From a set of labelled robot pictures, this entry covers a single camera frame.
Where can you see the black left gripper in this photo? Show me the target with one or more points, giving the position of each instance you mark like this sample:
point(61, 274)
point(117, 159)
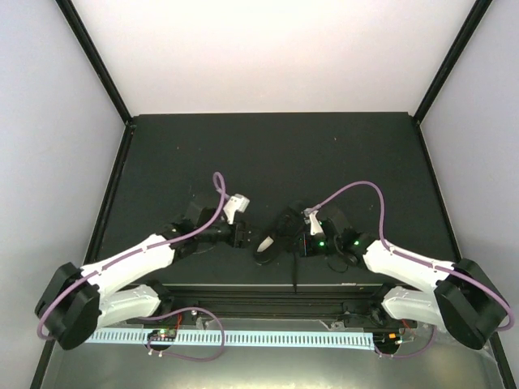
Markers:
point(243, 240)

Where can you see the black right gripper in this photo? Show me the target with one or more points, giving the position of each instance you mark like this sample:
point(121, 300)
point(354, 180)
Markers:
point(306, 250)

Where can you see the black canvas sneaker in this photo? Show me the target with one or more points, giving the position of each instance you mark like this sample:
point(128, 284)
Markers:
point(295, 211)

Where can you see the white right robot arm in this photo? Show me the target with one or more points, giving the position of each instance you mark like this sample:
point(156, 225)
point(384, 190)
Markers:
point(457, 298)

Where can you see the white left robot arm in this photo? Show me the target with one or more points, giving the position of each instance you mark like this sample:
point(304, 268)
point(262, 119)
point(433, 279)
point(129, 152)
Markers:
point(121, 275)

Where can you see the right controller circuit board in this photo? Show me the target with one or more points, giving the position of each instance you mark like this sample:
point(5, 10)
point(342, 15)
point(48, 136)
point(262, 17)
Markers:
point(391, 338)

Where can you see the controller circuit board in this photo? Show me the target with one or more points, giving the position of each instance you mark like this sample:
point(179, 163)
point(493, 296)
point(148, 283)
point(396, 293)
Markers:
point(391, 338)
point(162, 335)

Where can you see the left controller circuit board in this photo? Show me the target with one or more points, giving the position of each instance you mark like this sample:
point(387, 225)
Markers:
point(162, 335)

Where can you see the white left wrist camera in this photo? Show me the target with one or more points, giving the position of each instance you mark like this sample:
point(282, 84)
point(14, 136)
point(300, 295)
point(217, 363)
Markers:
point(235, 204)

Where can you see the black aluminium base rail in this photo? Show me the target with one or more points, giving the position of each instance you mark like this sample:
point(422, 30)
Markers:
point(356, 306)

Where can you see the light blue slotted cable duct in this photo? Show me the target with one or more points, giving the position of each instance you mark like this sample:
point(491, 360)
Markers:
point(232, 338)

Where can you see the left black frame post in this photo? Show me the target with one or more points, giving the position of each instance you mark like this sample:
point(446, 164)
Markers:
point(89, 48)

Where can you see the black frame post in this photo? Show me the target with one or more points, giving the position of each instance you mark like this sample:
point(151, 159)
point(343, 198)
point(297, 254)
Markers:
point(89, 48)
point(456, 49)

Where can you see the right black frame post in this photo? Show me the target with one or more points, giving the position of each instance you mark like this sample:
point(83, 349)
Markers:
point(456, 49)

